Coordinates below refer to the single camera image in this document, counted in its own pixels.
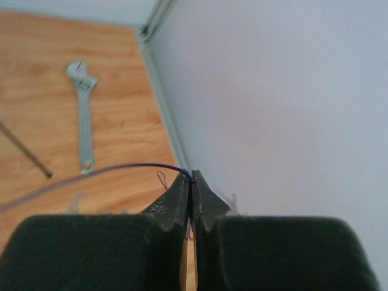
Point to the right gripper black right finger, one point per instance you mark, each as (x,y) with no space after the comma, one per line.
(235,252)

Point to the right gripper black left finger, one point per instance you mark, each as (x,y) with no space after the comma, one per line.
(143,251)

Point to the black zip tie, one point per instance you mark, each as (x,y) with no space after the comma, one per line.
(25,150)

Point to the silver adjustable wrench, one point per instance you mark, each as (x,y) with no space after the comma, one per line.
(78,73)

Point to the aluminium corner post right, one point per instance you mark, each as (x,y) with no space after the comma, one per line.
(146,38)

